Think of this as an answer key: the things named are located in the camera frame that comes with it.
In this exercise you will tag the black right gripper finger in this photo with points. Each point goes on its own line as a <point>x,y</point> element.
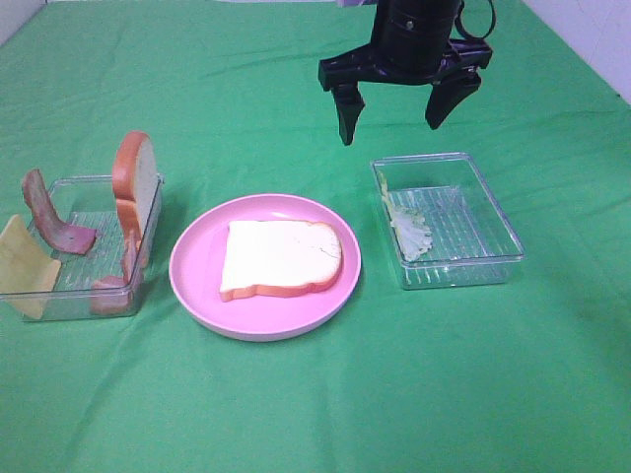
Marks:
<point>448,93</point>
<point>349,105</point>

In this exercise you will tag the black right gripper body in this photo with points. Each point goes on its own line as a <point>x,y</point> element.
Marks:
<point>412,43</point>

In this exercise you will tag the green lettuce leaf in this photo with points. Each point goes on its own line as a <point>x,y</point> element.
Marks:
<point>413,236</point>

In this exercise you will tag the white bread slice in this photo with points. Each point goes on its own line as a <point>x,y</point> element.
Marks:
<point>136,190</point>
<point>279,258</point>

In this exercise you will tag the pink bacon strip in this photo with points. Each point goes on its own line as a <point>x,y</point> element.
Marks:
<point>115,295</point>

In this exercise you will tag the dark red bacon strip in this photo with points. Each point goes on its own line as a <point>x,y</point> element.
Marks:
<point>56,233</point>

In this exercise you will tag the clear right plastic container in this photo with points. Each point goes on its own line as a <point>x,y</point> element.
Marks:
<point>473,241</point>

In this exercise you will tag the clear plastic container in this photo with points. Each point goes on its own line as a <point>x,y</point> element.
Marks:
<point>473,241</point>
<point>86,201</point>

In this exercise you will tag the pink round plate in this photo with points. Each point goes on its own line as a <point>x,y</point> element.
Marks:
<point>197,261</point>

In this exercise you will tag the green tablecloth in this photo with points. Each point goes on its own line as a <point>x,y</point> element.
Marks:
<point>529,376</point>

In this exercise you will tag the clear left plastic container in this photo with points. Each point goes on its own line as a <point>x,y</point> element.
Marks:
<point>86,201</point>

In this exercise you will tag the yellow cheese slice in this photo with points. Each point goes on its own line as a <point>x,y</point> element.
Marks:
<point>25,269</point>

